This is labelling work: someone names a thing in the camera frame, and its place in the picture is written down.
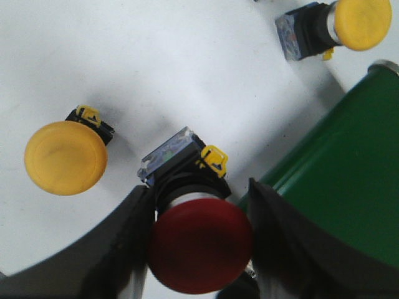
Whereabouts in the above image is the red mushroom push button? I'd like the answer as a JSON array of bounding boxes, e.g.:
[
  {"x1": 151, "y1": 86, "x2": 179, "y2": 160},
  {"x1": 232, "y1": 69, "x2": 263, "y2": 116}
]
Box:
[{"x1": 137, "y1": 127, "x2": 253, "y2": 295}]

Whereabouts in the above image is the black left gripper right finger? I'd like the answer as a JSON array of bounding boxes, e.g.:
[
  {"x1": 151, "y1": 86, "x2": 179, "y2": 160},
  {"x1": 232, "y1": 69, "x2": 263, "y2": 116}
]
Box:
[{"x1": 248, "y1": 179, "x2": 398, "y2": 298}]

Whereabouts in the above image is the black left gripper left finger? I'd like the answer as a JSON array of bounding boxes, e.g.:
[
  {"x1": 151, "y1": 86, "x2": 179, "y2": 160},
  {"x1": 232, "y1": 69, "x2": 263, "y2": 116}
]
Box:
[{"x1": 1, "y1": 186, "x2": 155, "y2": 298}]

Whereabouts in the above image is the yellow mushroom push button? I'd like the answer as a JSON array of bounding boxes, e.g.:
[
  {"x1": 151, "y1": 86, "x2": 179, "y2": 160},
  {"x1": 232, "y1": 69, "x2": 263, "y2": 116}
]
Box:
[
  {"x1": 24, "y1": 105, "x2": 115, "y2": 196},
  {"x1": 275, "y1": 0, "x2": 393, "y2": 61}
]

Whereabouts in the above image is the green conveyor belt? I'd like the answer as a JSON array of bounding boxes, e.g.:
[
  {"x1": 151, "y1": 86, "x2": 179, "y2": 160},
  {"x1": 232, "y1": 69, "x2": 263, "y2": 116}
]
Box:
[{"x1": 236, "y1": 59, "x2": 399, "y2": 268}]

